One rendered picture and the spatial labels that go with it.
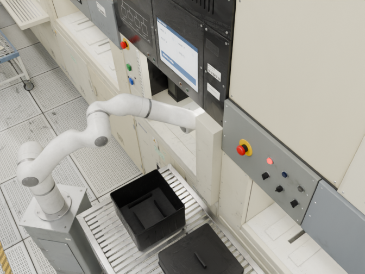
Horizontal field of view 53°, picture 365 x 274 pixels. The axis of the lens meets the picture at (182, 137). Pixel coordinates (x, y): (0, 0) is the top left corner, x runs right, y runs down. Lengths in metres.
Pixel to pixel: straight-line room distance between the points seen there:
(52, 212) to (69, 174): 1.18
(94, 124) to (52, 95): 2.41
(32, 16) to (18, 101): 0.90
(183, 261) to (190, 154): 0.62
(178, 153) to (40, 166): 0.75
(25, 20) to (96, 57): 0.98
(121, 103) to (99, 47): 1.43
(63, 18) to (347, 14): 2.80
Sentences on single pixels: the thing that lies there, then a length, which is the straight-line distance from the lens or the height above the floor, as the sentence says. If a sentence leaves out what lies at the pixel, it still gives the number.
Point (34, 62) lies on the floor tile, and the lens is 4.54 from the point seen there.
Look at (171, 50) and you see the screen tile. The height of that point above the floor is 1.58.
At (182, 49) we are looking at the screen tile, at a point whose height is 1.63.
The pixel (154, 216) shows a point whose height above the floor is 0.77.
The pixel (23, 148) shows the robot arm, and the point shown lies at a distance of 1.87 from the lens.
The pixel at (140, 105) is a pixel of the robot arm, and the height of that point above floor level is 1.39.
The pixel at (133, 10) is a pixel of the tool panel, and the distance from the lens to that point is 1.77.
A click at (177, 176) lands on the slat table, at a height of 0.76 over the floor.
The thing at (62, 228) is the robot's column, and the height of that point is 0.76.
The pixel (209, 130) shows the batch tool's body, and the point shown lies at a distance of 1.46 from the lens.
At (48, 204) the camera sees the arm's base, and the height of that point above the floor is 0.87.
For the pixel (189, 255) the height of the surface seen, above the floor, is 0.86.
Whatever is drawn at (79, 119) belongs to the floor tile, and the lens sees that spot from 3.65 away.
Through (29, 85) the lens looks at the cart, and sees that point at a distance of 4.11.
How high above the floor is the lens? 2.47
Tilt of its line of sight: 48 degrees down
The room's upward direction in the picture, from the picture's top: 3 degrees counter-clockwise
